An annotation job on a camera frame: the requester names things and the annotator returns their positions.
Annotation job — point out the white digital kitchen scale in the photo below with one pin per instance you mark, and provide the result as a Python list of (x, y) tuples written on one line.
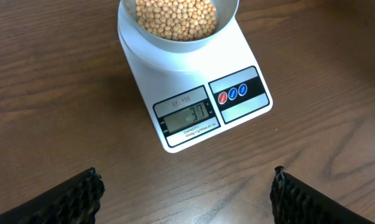
[(196, 95)]

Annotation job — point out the grey plastic bowl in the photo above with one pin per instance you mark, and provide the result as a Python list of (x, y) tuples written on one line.
[(133, 33)]

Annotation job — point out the soybeans in grey bowl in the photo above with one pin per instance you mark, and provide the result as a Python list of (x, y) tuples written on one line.
[(178, 20)]

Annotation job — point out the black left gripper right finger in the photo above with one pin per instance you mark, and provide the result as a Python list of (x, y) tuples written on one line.
[(294, 202)]

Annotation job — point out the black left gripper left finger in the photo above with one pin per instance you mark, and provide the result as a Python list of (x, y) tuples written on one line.
[(76, 200)]

